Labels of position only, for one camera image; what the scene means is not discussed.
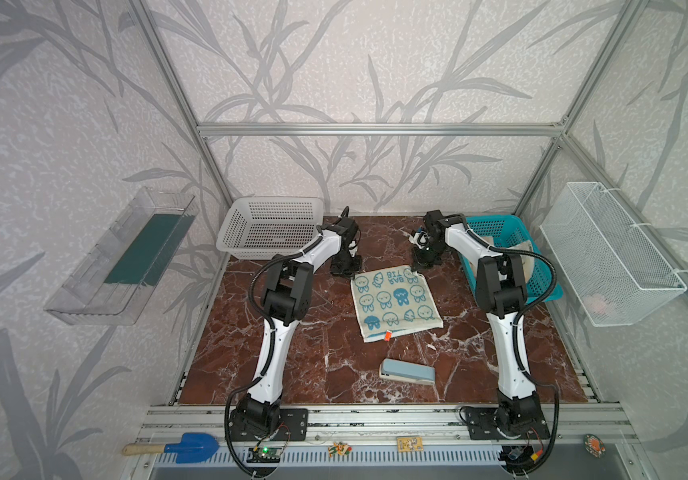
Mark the blue bunny pattern towel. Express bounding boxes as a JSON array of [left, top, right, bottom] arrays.
[[351, 265, 444, 343]]

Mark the teal perforated plastic basket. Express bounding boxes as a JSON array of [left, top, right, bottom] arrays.
[[444, 215, 557, 318]]

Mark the white perforated plastic basket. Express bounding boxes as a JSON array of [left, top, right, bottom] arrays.
[[217, 197, 324, 260]]

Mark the blue rabbit print towel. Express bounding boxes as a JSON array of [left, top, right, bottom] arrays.
[[504, 240, 535, 283]]

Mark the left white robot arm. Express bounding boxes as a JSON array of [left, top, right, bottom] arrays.
[[226, 208, 362, 439]]

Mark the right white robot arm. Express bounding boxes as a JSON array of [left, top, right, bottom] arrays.
[[411, 210, 557, 439]]

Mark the light blue stapler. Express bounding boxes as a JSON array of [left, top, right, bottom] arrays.
[[379, 359, 436, 385]]

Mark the small yellow circuit board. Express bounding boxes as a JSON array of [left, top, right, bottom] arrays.
[[396, 436, 424, 453]]

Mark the green microcontroller board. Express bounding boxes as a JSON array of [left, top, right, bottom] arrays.
[[246, 446, 285, 464]]

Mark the blue toy shovel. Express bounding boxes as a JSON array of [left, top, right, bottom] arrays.
[[121, 432, 220, 464]]

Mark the round orange circuit board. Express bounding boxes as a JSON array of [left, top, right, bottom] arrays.
[[583, 434, 606, 459]]

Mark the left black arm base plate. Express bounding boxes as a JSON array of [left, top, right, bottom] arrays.
[[227, 408, 309, 442]]

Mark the pink object in wire basket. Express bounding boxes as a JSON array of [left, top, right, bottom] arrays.
[[582, 294, 614, 317]]

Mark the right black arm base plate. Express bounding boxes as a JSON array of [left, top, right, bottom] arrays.
[[459, 406, 551, 440]]

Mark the white wire mesh basket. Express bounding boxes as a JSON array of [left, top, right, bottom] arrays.
[[540, 182, 687, 327]]

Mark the aluminium horizontal frame bar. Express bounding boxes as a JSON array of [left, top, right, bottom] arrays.
[[197, 122, 562, 138]]

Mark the right controller board with wires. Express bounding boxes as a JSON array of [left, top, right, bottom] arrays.
[[499, 445, 552, 478]]

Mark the clear plastic wall tray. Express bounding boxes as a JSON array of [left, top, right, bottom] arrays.
[[44, 187, 200, 326]]

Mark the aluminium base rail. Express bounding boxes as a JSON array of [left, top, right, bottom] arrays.
[[137, 403, 639, 446]]

